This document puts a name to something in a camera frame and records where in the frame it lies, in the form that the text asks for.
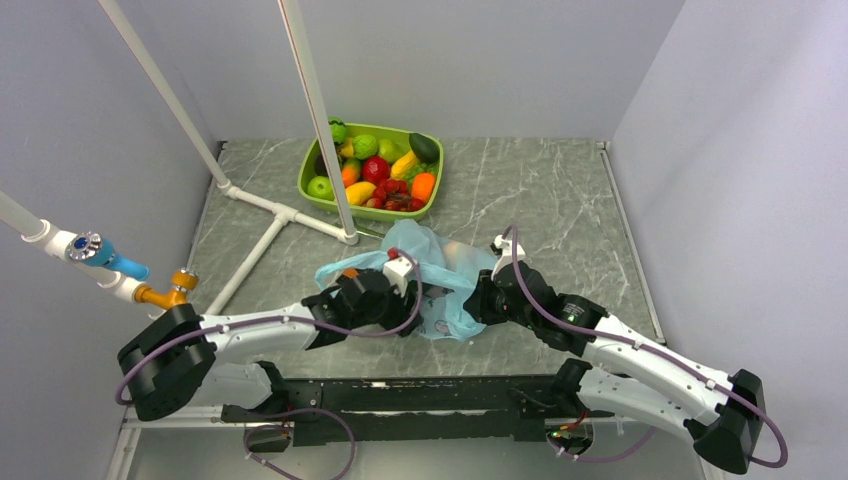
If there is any light blue plastic bag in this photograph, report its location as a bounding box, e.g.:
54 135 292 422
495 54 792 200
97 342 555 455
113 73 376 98
315 219 496 341

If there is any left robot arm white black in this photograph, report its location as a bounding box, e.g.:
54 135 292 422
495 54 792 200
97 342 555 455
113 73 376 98
115 260 423 421

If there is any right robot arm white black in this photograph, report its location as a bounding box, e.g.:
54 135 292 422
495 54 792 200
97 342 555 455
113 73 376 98
464 262 765 474

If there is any fake peach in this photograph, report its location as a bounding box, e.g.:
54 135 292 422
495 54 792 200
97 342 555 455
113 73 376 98
442 241 477 270

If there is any yellow fake mango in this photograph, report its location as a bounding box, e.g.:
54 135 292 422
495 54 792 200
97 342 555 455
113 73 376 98
345 181 377 206

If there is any red fake strawberry bunch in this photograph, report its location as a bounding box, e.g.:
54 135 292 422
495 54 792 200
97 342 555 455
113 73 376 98
364 179 425 212

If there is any green fake apple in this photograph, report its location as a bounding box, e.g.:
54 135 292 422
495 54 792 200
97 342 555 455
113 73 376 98
306 176 335 201

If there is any orange fake carrot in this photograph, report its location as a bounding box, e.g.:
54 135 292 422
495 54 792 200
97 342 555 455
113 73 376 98
409 172 437 203

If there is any red fake apple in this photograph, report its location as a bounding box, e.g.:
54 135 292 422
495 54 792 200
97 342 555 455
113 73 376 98
362 156 391 185

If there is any orange green fake fruit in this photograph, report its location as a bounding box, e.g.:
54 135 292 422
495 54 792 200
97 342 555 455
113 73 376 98
341 158 362 188

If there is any yellow fake corn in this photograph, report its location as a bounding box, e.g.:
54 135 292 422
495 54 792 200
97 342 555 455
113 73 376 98
390 150 420 180

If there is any green bumpy fake fruit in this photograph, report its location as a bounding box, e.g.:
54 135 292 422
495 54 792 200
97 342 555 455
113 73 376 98
352 134 379 160

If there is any fake avocado dark green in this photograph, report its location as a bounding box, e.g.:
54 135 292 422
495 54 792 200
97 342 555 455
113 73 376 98
408 132 442 164

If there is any silver wrench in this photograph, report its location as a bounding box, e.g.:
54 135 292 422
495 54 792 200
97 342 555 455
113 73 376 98
356 226 385 240

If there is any green plastic fruit basket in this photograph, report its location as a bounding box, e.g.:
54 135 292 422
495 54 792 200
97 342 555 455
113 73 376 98
337 123 444 222

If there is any orange brass faucet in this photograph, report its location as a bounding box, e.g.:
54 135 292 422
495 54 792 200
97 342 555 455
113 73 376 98
134 268 199 311

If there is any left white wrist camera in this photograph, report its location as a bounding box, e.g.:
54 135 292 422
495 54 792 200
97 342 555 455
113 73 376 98
382 247 416 298

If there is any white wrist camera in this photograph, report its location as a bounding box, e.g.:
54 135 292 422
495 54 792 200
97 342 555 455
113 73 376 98
382 247 416 298
491 235 526 280

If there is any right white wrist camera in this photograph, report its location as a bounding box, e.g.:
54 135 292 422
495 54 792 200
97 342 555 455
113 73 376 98
491 235 526 280

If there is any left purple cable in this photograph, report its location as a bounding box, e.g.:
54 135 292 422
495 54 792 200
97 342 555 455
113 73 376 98
113 248 425 480

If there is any purple cable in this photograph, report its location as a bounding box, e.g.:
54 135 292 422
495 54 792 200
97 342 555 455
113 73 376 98
113 248 425 480
500 223 790 470

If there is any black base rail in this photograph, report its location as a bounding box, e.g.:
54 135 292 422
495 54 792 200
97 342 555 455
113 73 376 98
125 374 651 446

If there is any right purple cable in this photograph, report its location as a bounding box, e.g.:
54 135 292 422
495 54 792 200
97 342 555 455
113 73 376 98
500 223 790 470

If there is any blue handled pipe valve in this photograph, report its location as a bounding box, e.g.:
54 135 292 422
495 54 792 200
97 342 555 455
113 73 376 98
65 231 150 281

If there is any white pvc pipe frame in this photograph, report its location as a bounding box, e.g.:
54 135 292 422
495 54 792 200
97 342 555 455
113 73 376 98
0 0 360 333

